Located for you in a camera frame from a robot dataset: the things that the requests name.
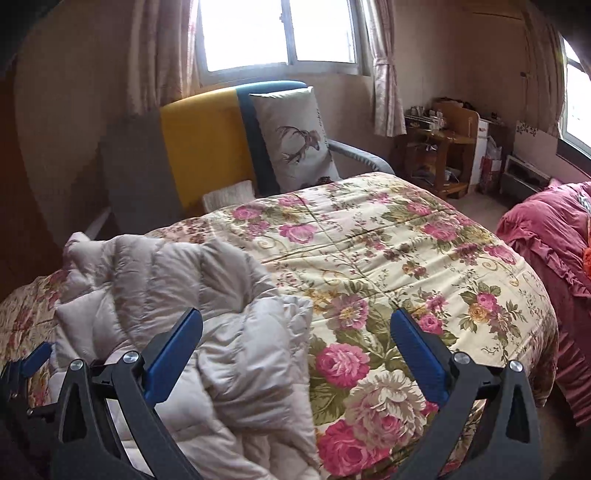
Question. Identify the large bright window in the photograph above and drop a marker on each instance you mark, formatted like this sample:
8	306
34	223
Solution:
277	32

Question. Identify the white cabinet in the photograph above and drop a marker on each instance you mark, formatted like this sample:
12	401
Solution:
482	147

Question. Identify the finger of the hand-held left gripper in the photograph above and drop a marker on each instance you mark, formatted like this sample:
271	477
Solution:
37	360

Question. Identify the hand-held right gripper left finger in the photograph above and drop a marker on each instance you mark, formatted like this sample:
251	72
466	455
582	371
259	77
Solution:
173	355

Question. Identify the small side window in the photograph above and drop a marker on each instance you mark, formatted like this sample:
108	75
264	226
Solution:
575	106

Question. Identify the floral quilt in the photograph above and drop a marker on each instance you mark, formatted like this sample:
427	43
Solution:
369	258

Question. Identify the white folded towel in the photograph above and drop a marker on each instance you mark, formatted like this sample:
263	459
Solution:
228	196

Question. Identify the red gift bag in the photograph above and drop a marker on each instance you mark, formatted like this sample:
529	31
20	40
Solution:
488	175

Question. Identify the yellow blue grey headboard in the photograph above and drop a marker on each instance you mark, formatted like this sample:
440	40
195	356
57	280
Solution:
203	143

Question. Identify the red ruffled bedspread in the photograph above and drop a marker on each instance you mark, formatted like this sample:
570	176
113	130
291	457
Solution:
549	240

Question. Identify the pale board with flower print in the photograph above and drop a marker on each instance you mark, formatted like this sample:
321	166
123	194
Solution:
531	138

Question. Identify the wooden shelf table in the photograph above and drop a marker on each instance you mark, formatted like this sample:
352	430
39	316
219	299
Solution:
455	152

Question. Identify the cluster of small bottles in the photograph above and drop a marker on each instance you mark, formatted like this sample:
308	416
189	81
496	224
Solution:
425	119

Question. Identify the beige curtain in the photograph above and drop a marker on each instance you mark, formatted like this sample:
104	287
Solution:
542	69

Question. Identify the grey heater box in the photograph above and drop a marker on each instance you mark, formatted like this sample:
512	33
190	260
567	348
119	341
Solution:
524	177

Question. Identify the white puffer jacket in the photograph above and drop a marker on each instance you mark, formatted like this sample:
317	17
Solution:
221	346

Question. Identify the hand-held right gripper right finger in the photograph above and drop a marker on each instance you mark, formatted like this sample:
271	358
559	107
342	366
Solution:
418	355

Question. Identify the grey curved frame rail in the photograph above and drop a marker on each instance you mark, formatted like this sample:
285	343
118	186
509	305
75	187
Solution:
364	159

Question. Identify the deer print pillow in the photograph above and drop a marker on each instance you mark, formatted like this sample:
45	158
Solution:
291	138

